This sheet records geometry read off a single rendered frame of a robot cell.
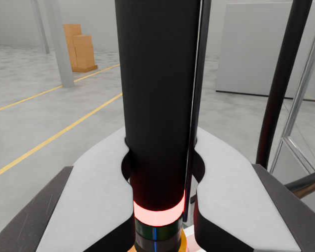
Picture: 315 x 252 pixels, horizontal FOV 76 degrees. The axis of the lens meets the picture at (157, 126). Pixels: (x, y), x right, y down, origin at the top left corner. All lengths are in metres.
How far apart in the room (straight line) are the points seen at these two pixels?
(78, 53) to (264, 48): 6.05
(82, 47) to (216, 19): 7.10
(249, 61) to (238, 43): 0.51
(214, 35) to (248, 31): 6.79
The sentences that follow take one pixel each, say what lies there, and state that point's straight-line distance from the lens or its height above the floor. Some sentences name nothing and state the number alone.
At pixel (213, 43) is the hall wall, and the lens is 12.22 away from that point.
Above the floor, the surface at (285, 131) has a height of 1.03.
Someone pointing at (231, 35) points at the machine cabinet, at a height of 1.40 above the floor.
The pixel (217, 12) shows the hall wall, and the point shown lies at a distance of 12.18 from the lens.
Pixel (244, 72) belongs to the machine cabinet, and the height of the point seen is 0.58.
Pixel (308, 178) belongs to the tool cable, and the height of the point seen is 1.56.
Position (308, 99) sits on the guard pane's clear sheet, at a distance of 1.49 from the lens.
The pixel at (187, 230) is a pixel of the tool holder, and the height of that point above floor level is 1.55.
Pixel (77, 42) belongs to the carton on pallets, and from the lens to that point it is 8.23.
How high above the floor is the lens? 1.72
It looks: 28 degrees down
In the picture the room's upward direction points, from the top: straight up
